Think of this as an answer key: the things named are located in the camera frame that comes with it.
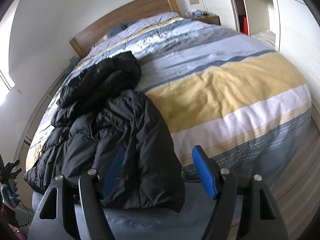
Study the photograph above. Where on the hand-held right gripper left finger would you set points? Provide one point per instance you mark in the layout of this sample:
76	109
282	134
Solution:
113	172

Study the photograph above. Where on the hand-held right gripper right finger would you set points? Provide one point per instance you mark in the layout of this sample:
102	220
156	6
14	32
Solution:
205	172

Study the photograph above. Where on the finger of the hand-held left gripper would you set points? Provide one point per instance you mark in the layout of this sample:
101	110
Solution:
12	165
10	176

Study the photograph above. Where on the black puffer jacket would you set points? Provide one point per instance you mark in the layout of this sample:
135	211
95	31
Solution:
125	142

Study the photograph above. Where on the person's left forearm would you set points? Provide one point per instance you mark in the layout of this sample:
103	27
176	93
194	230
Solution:
7	217

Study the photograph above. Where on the blue upholstered bed base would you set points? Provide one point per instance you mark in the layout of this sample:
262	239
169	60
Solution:
150	226

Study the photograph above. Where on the window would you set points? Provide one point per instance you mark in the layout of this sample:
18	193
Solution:
6	80

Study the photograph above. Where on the bed with striped duvet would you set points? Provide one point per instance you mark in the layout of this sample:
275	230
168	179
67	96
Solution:
225	80

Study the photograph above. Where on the blue-grey cloth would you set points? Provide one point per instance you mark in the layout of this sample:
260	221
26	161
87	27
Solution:
72	66

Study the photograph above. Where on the blue-grey pillow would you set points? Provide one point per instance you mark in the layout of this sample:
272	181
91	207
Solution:
117	28

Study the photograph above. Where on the cream cloth bundle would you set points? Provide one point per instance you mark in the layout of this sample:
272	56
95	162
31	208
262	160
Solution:
263	37

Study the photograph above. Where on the red box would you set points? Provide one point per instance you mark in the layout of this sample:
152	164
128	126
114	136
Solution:
243	26

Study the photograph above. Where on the wooden nightstand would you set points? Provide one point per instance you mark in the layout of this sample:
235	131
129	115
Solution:
207	19

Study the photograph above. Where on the wooden headboard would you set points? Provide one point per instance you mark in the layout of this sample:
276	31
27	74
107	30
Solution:
120	17

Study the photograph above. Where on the bottles on nightstand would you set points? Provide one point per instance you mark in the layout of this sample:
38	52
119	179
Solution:
196	13

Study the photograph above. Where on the white wardrobe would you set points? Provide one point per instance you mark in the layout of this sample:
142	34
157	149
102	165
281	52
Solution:
295	17

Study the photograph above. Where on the white low wall cabinet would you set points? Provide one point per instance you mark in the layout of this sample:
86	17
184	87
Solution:
32	120

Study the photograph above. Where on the wall switch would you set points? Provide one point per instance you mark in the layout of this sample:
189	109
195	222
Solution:
194	2

